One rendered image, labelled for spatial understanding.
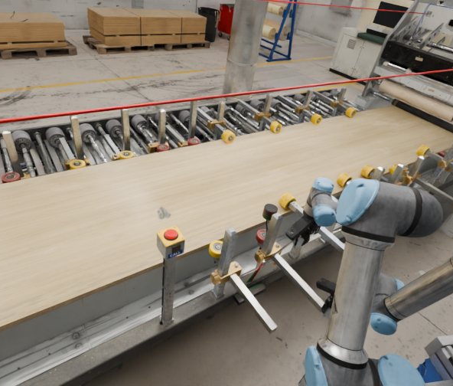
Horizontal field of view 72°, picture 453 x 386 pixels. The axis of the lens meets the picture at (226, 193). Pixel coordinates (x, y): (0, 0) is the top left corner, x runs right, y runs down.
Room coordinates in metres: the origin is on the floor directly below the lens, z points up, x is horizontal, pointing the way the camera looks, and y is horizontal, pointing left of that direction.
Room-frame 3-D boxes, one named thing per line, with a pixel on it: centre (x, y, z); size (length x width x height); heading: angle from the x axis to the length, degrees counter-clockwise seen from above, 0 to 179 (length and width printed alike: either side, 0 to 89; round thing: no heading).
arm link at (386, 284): (0.72, -0.60, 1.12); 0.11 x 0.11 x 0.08; 73
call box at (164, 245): (0.69, 0.15, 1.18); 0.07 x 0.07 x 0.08; 41
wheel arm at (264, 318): (0.82, -0.14, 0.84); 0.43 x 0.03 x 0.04; 41
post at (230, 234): (0.86, -0.05, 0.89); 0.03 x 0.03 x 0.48; 41
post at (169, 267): (0.69, 0.15, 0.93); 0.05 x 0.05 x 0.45; 41
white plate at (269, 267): (0.99, -0.23, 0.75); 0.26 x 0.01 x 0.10; 131
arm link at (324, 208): (0.89, -0.37, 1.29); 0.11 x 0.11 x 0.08; 89
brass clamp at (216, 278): (0.88, -0.06, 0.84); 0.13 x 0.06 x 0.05; 131
